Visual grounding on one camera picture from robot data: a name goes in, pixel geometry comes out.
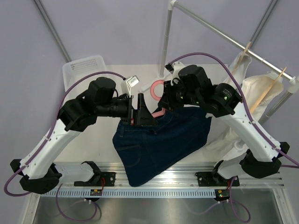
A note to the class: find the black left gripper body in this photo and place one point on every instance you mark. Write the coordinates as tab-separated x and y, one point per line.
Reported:
132	118

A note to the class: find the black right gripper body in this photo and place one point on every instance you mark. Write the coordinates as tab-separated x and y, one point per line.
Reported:
175	95

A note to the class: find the pink plastic hanger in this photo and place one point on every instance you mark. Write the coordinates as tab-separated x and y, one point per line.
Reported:
155	97

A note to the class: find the dark blue denim skirt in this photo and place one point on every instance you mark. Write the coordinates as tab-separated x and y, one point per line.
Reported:
146	151

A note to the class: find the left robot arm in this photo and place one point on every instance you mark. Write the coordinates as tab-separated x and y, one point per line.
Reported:
39	173

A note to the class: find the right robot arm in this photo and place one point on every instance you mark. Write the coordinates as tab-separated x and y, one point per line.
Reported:
191	86

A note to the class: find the beige hanger middle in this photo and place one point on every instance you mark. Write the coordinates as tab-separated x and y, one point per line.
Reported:
242	55

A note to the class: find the beige hanger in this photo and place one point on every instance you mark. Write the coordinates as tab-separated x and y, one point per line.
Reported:
265	92
242	55

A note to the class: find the beige hanger outer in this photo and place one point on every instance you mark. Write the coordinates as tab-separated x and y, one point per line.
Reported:
265	92

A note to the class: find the cream white garment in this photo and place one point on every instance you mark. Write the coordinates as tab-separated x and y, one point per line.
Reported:
259	91

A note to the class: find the white satin garment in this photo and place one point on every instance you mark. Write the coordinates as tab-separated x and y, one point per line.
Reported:
239	66

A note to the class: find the white plastic basket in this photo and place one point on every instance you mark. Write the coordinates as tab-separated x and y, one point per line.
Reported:
80	68

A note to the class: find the silver clothes rack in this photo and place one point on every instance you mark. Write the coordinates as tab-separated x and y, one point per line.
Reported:
270	26

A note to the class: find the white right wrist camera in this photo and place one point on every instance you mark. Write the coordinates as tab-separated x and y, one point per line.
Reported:
175	68

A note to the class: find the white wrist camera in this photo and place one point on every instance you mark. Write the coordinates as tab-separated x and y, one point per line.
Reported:
175	68
128	84

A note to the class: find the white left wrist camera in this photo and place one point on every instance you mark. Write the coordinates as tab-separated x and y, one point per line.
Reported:
128	84

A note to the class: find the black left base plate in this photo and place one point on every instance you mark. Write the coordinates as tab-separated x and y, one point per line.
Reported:
106	179

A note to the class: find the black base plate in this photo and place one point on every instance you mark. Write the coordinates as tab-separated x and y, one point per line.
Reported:
207	179
106	179

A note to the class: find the aluminium mounting rail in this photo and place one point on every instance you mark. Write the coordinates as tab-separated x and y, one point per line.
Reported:
184	175

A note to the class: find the white slotted cable duct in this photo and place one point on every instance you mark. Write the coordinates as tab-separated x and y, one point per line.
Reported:
132	193

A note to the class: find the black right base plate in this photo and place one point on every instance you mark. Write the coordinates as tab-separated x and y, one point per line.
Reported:
207	179

